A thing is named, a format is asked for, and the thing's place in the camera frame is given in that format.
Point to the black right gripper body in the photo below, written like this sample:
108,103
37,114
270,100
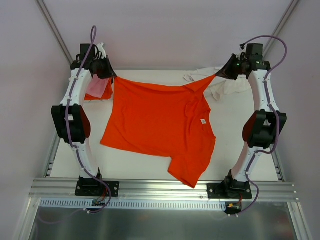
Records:
231,68

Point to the folded orange t shirt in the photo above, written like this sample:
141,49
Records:
108,91

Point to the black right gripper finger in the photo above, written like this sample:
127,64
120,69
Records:
229,66
228,75

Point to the right corner frame post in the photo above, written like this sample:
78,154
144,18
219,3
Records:
281,24

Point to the folded pink t shirt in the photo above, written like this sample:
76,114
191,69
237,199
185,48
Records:
96,87

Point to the white slotted cable duct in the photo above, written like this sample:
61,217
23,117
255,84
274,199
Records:
206,205

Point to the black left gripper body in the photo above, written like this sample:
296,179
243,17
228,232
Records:
104,69

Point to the crumpled white t shirt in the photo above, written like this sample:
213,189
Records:
219,87

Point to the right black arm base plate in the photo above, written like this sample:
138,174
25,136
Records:
229,190

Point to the aluminium mounting rail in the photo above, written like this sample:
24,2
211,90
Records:
170,190

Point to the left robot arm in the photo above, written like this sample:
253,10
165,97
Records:
71,122

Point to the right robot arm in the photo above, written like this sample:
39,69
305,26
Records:
262,130

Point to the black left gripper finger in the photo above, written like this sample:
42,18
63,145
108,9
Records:
103,76
108,69

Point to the orange t shirt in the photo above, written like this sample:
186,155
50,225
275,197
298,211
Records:
108,91
164,121

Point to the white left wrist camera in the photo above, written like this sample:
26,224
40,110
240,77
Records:
102,54

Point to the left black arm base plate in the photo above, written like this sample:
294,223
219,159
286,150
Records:
112,188

